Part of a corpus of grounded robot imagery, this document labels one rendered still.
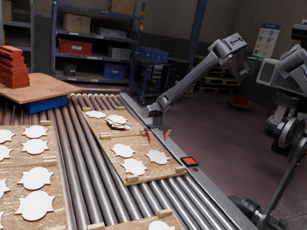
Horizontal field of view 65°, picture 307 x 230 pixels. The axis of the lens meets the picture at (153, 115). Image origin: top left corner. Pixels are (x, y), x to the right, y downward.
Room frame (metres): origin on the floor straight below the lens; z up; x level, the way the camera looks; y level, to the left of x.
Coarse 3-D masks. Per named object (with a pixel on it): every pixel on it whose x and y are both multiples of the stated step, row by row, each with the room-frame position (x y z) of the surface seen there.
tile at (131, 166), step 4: (128, 160) 1.06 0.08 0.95; (132, 160) 1.07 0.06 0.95; (136, 160) 1.07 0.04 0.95; (120, 164) 1.01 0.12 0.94; (124, 164) 1.02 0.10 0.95; (128, 164) 1.02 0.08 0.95; (132, 164) 1.03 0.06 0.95; (136, 164) 1.04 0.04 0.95; (140, 164) 1.04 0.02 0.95; (124, 168) 0.99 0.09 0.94; (128, 168) 0.99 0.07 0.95; (132, 168) 0.99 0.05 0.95; (136, 168) 1.00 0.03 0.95; (140, 168) 1.01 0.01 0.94; (144, 168) 1.01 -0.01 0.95; (128, 172) 0.96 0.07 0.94; (132, 172) 0.96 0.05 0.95; (136, 172) 0.97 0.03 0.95; (140, 172) 0.97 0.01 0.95
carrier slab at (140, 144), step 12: (108, 144) 1.19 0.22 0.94; (132, 144) 1.25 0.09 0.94; (144, 144) 1.27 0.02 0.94; (156, 144) 1.30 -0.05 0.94; (108, 156) 1.08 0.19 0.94; (132, 156) 1.12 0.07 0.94; (144, 156) 1.14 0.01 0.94; (168, 156) 1.19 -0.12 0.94; (120, 168) 0.99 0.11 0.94; (156, 168) 1.05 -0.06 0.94; (168, 168) 1.07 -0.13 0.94; (144, 180) 0.94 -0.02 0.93
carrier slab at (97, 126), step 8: (80, 112) 1.57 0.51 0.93; (104, 112) 1.64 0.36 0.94; (112, 112) 1.67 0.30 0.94; (120, 112) 1.69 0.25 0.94; (88, 120) 1.45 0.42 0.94; (96, 120) 1.47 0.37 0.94; (104, 120) 1.50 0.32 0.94; (128, 120) 1.57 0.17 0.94; (136, 120) 1.60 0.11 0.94; (96, 128) 1.36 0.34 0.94; (104, 128) 1.38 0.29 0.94; (112, 128) 1.40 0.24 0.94; (136, 128) 1.47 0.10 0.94; (96, 136) 1.26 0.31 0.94; (112, 136) 1.29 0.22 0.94; (120, 136) 1.32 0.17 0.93; (128, 136) 1.35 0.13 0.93
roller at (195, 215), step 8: (112, 104) 1.89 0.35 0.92; (168, 184) 0.99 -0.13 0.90; (176, 184) 0.97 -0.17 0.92; (176, 192) 0.92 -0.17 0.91; (184, 200) 0.87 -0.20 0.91; (192, 208) 0.83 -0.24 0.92; (192, 216) 0.80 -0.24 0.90; (200, 216) 0.79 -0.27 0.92; (200, 224) 0.76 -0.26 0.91; (208, 224) 0.76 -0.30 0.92
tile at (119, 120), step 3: (111, 117) 1.47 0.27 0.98; (114, 117) 1.48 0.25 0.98; (117, 117) 1.49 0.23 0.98; (120, 117) 1.50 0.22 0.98; (111, 120) 1.42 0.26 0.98; (114, 120) 1.43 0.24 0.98; (117, 120) 1.44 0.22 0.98; (120, 120) 1.44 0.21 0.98; (123, 120) 1.45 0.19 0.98; (126, 120) 1.47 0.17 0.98; (114, 123) 1.40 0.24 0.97; (117, 123) 1.41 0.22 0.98; (120, 123) 1.40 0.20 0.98; (123, 123) 1.41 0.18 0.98
